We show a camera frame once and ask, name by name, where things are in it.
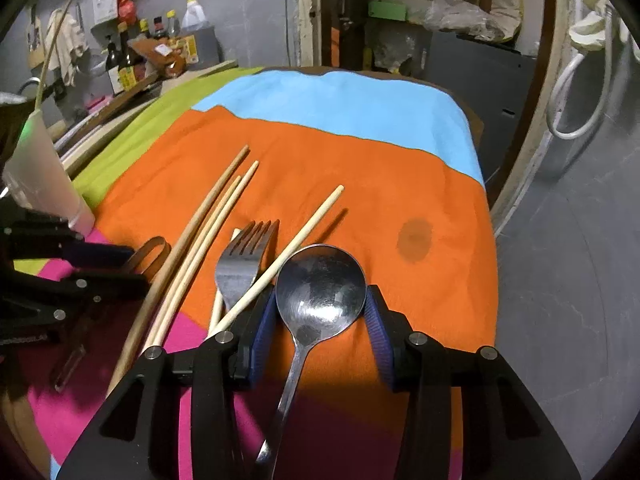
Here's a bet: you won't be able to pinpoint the steel spoon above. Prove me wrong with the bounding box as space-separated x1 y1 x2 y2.
252 244 367 479
51 342 87 393

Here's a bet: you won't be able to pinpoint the brown wooden spoon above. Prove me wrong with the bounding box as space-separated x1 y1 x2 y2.
105 145 250 396

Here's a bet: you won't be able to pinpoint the steel fork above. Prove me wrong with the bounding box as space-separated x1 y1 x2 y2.
215 220 280 311

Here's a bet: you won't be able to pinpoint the wooden chopstick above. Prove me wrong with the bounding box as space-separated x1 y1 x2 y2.
139 176 241 353
207 252 238 337
213 184 344 336
143 160 259 350

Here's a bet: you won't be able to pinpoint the dark soy sauce bottle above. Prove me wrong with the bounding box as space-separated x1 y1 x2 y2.
117 22 137 91

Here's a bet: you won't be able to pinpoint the wooden cutting board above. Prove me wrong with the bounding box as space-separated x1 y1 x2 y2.
54 73 160 152

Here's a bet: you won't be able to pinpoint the hanging beige towel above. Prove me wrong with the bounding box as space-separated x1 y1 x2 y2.
44 9 89 87

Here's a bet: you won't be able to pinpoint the multicolour patchwork cloth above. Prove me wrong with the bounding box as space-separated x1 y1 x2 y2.
13 65 500 480

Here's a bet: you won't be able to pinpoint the red plastic bag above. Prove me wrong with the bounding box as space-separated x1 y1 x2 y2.
116 0 137 26

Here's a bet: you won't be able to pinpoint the large oil jug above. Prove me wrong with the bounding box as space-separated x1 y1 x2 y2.
181 0 220 70

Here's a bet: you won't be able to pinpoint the dark grey cabinet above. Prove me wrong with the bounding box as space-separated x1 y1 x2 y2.
426 32 536 182

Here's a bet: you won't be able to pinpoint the white rubber gloves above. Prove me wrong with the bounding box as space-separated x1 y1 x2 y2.
568 0 639 62

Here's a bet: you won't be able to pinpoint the clear plastic bag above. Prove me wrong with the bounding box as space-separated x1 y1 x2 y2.
424 0 506 42

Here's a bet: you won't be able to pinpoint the white wall box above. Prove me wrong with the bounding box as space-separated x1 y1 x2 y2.
91 0 118 25

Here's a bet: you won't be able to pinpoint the white shower hose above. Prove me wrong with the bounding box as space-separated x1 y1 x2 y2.
546 6 615 141

